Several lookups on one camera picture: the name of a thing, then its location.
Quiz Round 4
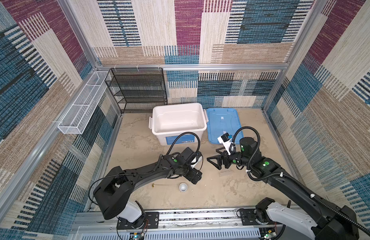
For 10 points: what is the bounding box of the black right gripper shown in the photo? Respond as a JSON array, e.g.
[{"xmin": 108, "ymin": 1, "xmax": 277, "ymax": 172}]
[{"xmin": 206, "ymin": 146, "xmax": 251, "ymax": 171}]

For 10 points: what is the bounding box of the white plastic storage bin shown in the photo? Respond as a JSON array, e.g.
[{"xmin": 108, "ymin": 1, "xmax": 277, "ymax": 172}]
[{"xmin": 149, "ymin": 103, "xmax": 209, "ymax": 146}]

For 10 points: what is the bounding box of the small white porcelain dish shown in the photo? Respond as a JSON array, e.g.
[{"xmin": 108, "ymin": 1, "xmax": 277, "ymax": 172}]
[{"xmin": 179, "ymin": 183, "xmax": 188, "ymax": 193}]

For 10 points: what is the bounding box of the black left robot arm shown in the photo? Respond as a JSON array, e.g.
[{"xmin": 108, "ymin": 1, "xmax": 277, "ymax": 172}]
[{"xmin": 89, "ymin": 132, "xmax": 203, "ymax": 223}]

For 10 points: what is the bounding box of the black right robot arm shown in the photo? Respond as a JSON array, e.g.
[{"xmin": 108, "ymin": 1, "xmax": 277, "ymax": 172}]
[{"xmin": 207, "ymin": 127, "xmax": 370, "ymax": 240}]

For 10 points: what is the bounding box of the blue plastic bin lid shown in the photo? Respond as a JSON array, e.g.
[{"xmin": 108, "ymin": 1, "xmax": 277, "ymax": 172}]
[{"xmin": 206, "ymin": 108, "xmax": 242, "ymax": 145}]

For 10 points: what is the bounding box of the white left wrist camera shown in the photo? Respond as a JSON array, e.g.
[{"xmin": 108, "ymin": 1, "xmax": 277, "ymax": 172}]
[{"xmin": 191, "ymin": 152, "xmax": 203, "ymax": 168}]

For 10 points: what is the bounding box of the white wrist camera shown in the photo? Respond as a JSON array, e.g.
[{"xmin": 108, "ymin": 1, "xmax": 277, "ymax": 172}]
[
  {"xmin": 218, "ymin": 133, "xmax": 233, "ymax": 155},
  {"xmin": 191, "ymin": 152, "xmax": 203, "ymax": 168}
]

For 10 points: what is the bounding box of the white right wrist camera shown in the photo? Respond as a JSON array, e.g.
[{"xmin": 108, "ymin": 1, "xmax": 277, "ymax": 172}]
[{"xmin": 218, "ymin": 133, "xmax": 233, "ymax": 155}]

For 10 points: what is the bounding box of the aluminium mounting rail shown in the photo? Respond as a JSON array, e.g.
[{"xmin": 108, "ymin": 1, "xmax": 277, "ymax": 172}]
[{"xmin": 68, "ymin": 203, "xmax": 317, "ymax": 240}]

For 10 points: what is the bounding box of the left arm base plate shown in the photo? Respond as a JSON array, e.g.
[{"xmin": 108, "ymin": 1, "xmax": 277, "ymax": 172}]
[{"xmin": 116, "ymin": 212, "xmax": 160, "ymax": 230}]

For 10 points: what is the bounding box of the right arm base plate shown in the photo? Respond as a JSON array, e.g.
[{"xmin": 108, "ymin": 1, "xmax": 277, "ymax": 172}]
[{"xmin": 236, "ymin": 208, "xmax": 283, "ymax": 226}]

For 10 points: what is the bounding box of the black wire mesh shelf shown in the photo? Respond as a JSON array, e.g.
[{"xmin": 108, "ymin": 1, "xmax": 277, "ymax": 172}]
[{"xmin": 105, "ymin": 68, "xmax": 168, "ymax": 114}]

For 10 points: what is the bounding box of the white wire mesh basket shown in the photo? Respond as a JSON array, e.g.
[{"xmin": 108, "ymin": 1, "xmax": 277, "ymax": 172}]
[{"xmin": 58, "ymin": 71, "xmax": 108, "ymax": 135}]

